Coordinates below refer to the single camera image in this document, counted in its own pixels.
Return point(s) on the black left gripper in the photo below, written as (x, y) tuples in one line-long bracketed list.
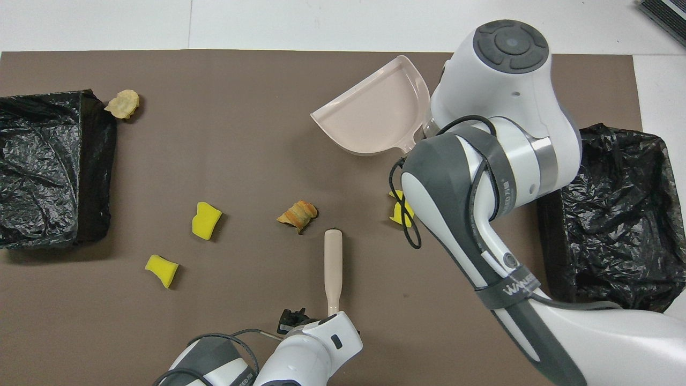
[(293, 320)]

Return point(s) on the beige hand brush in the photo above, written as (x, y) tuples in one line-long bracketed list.
[(333, 262)]

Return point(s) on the toy croissant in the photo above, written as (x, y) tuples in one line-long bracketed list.
[(298, 214)]

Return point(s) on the yellow sponge piece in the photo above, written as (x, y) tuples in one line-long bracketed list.
[(162, 269), (399, 214), (206, 220)]

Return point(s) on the beige plastic dustpan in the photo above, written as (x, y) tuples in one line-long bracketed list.
[(375, 118)]

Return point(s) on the pale flaky pastry piece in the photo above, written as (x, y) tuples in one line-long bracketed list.
[(124, 103)]

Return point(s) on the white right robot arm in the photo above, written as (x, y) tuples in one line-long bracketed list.
[(514, 80)]

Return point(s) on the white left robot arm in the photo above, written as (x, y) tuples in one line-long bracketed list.
[(316, 348)]

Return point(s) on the black bag-lined bin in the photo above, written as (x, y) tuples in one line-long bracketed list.
[(616, 225), (43, 171)]

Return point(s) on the brown table mat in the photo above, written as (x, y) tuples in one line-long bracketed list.
[(214, 134)]

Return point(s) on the dark ribbed object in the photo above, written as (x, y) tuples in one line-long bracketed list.
[(667, 13)]

